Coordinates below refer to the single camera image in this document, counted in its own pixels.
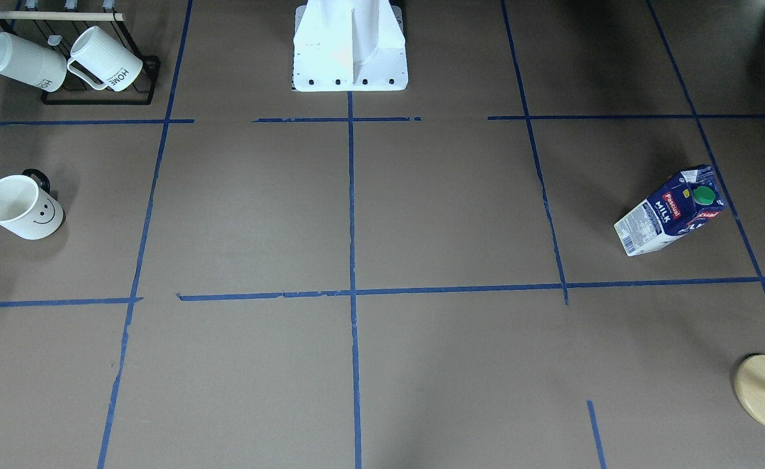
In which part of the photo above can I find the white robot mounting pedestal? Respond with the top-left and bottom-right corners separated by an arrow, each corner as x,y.
291,1 -> 409,92

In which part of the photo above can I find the white smiley face mug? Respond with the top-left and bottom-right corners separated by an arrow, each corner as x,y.
0,169 -> 65,240

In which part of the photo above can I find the blue white milk carton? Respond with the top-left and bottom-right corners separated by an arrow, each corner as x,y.
614,164 -> 725,257

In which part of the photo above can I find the white HOME mug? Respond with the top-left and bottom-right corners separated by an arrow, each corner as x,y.
66,26 -> 143,92

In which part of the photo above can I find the black wire mug rack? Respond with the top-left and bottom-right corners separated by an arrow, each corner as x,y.
0,1 -> 161,105

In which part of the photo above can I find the white ribbed mug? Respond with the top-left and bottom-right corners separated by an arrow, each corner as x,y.
0,32 -> 67,92

